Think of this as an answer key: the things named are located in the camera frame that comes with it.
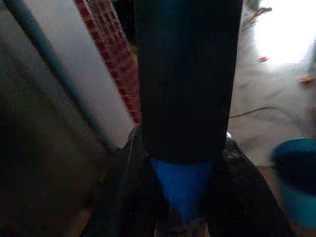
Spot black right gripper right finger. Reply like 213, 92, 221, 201
206, 134, 297, 237

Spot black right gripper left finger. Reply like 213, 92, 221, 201
83, 132, 173, 237

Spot blue-handled green broom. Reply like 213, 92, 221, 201
134, 0, 244, 223

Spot blue round plastic basin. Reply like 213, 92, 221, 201
268, 139, 316, 224

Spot small orange toy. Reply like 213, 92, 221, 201
297, 75, 316, 85

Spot thin black floor cable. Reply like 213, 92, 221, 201
228, 106, 294, 119

